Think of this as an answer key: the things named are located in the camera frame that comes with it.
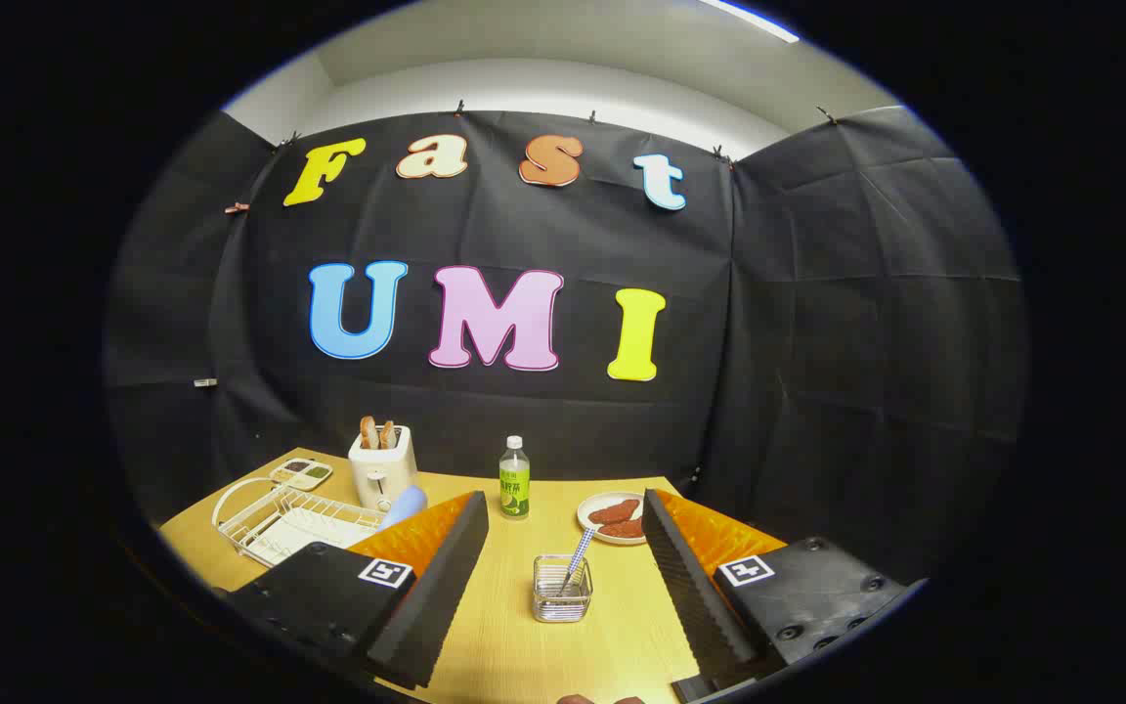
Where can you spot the red sausage piece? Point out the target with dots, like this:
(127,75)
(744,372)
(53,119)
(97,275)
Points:
(614,511)
(622,529)

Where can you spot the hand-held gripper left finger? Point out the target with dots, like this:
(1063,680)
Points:
(426,606)

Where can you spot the black backdrop cloth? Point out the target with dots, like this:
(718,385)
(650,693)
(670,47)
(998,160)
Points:
(817,342)

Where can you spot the green tea bottle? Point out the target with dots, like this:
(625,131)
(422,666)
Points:
(514,489)

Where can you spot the ceiling light strip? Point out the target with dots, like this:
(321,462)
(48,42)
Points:
(749,18)

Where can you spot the toast slice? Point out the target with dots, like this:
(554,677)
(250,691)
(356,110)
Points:
(387,435)
(368,432)

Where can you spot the blue plate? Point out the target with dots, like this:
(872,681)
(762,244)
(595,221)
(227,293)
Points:
(407,504)

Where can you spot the white toaster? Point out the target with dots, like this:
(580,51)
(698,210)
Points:
(382,469)

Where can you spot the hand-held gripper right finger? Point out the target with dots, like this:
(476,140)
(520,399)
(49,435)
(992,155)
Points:
(690,587)

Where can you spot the cream oval dish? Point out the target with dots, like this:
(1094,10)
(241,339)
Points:
(586,512)

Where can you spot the white divided sauce tray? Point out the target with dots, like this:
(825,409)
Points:
(301,474)

